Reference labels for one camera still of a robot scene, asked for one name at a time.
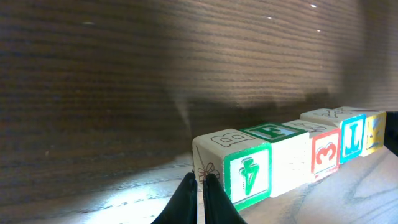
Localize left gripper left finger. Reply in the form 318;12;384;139
152;172;198;224

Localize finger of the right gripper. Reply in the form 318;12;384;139
384;111;398;156

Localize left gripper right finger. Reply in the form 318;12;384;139
203;174;246;224

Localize green number 5 block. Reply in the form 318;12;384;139
192;129;272;210

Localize red number 3 block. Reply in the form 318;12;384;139
284;119;341;183

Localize blue letter I block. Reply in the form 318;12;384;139
299;108;367;165

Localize plain beige wooden block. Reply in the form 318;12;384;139
241;123;311;197

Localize yellow top wooden block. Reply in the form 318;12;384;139
332;106;387;157

